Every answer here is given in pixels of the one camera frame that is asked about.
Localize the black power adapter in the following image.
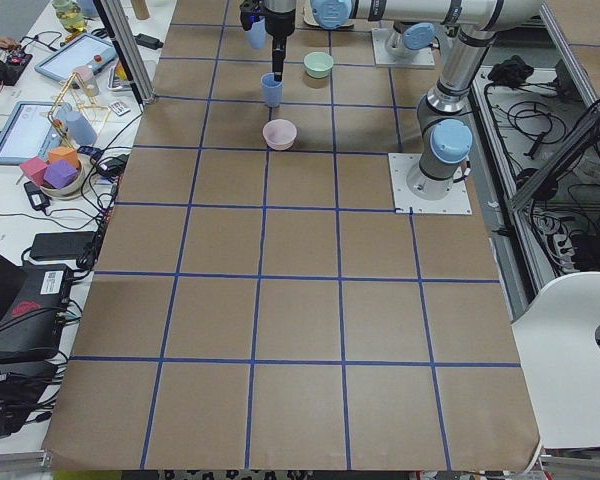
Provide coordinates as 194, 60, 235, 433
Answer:
24, 181, 50, 211

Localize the near teach pendant tablet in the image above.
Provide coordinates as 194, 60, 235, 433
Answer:
0, 101, 61, 165

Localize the black laptop computer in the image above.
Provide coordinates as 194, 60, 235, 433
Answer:
0, 255, 72, 364

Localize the pink cup on desk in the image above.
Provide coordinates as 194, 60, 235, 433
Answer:
73, 65, 100, 97

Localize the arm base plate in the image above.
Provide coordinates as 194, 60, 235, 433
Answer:
372, 28, 435, 70
388, 153, 472, 215

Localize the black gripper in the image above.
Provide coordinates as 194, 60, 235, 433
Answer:
240, 0, 296, 82

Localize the mint green bowl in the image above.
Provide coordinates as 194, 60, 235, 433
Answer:
303, 51, 334, 79

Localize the white chair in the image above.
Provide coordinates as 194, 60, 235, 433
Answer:
512, 272, 600, 449

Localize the blue cup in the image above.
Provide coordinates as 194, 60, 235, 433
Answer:
260, 72, 283, 108
246, 17, 266, 50

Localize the bowl of foam blocks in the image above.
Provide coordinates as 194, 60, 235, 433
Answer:
20, 146, 86, 200

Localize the light blue bottle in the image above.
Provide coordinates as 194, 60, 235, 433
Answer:
58, 111, 97, 146

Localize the teach pendant tablet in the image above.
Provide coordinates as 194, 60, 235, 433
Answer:
34, 33, 117, 81
0, 101, 61, 165

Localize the gold wire rack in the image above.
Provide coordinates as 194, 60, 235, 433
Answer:
47, 73, 111, 146

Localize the far teach pendant tablet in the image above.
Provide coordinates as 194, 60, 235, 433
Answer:
34, 33, 117, 81

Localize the pink bowl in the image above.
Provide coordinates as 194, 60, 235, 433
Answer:
262, 119, 297, 151

